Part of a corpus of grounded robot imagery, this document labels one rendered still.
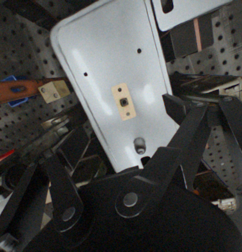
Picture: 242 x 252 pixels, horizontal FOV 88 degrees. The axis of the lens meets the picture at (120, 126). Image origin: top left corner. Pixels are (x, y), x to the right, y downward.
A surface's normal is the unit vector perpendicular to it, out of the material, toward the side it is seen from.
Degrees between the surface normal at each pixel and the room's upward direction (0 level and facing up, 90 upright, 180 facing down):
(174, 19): 0
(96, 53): 0
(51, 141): 81
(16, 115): 0
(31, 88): 90
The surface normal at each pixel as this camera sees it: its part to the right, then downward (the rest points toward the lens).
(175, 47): -0.03, 0.39
